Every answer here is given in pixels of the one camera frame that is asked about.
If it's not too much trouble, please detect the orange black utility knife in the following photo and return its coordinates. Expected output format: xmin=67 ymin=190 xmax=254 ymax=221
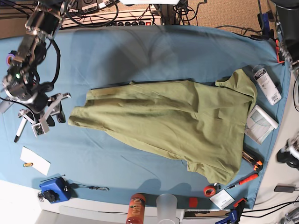
xmin=242 ymin=149 xmax=263 ymax=172

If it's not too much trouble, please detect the blue orange clamp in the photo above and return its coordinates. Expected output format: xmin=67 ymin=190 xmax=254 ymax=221
xmin=215 ymin=197 xmax=247 ymax=224

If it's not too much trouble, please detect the white square card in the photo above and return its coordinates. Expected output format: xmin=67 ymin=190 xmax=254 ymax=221
xmin=210 ymin=189 xmax=235 ymax=210

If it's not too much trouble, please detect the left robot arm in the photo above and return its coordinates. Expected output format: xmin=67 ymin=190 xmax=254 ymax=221
xmin=273 ymin=0 xmax=299 ymax=170

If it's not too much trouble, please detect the orange screwdriver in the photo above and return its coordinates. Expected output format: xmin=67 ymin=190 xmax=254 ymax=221
xmin=226 ymin=173 xmax=259 ymax=189

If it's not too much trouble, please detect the blue box with knob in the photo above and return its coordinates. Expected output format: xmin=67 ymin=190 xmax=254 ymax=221
xmin=39 ymin=177 xmax=71 ymax=203

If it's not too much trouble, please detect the white leaf pattern notebook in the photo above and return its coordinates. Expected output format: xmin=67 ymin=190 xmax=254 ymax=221
xmin=244 ymin=105 xmax=278 ymax=145

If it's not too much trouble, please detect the clear packaged barcode box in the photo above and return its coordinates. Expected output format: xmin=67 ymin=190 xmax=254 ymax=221
xmin=252 ymin=65 xmax=282 ymax=105

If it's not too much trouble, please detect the small yellow battery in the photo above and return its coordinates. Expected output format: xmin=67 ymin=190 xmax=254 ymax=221
xmin=23 ymin=163 xmax=33 ymax=167

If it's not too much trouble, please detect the black zip tie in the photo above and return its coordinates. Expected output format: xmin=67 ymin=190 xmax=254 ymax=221
xmin=40 ymin=174 xmax=66 ymax=182

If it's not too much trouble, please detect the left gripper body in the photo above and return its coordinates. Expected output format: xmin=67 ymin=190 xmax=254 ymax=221
xmin=277 ymin=137 xmax=299 ymax=168

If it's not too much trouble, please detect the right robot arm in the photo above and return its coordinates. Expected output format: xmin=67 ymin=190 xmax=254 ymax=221
xmin=0 ymin=0 xmax=71 ymax=142

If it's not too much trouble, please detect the blue table cloth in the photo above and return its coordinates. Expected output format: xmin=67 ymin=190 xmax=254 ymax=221
xmin=0 ymin=26 xmax=291 ymax=209

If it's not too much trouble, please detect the white black marker pen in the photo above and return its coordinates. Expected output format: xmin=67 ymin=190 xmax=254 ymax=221
xmin=14 ymin=117 xmax=27 ymax=143

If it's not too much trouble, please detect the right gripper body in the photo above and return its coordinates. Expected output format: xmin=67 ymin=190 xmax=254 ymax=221
xmin=2 ymin=82 xmax=71 ymax=137

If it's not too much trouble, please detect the red tape roll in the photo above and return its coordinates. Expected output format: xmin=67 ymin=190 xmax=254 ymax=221
xmin=203 ymin=185 xmax=217 ymax=197

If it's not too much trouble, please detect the black lanyard with carabiner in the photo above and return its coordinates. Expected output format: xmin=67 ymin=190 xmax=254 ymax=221
xmin=69 ymin=183 xmax=110 ymax=192

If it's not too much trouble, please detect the orange drink bottle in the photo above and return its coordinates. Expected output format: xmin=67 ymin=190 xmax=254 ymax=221
xmin=126 ymin=193 xmax=146 ymax=224

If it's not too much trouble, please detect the black power strip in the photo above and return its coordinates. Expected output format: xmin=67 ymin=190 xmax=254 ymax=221
xmin=108 ymin=20 xmax=159 ymax=27

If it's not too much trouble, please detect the orange black tool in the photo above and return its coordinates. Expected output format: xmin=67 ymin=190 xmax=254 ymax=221
xmin=275 ymin=39 xmax=285 ymax=64

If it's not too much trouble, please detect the white paper card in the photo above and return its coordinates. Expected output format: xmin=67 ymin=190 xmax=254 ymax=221
xmin=20 ymin=147 xmax=51 ymax=175

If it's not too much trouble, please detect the translucent plastic cup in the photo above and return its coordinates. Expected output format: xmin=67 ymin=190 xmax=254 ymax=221
xmin=156 ymin=194 xmax=178 ymax=224

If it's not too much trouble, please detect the olive green t-shirt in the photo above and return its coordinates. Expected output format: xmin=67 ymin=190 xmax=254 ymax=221
xmin=68 ymin=69 xmax=257 ymax=185

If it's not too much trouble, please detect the grey remote control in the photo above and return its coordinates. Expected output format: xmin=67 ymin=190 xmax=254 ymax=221
xmin=0 ymin=100 xmax=12 ymax=114

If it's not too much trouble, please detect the purple tape roll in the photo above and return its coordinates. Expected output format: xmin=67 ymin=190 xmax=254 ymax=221
xmin=6 ymin=53 xmax=15 ymax=67

